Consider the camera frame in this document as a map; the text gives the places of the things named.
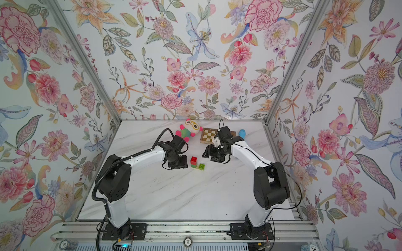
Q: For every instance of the blue cylindrical toy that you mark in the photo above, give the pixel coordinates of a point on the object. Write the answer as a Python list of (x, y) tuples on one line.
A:
[(242, 133)]

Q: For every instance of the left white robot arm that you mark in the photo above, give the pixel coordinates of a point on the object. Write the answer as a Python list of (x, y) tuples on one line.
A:
[(114, 180)]

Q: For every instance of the pink plush toy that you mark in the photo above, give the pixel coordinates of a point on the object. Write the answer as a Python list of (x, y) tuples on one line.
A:
[(188, 129)]

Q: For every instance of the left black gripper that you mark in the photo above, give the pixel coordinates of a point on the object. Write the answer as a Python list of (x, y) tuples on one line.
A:
[(185, 163)]

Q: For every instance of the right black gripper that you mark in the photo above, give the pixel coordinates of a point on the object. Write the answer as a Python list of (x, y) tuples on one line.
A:
[(210, 150)]

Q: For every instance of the aluminium mounting rail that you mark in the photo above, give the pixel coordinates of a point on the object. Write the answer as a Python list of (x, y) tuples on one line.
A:
[(198, 231)]

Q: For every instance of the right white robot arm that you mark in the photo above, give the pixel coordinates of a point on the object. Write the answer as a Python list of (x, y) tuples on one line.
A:
[(270, 184)]

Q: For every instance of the red lego cube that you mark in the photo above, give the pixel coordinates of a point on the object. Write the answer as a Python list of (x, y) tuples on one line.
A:
[(194, 161)]

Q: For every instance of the lime green lego cube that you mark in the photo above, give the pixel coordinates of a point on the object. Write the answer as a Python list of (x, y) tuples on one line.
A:
[(201, 166)]

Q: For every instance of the wooden chessboard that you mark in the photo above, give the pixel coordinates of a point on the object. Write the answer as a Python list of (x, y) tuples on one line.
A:
[(207, 135)]

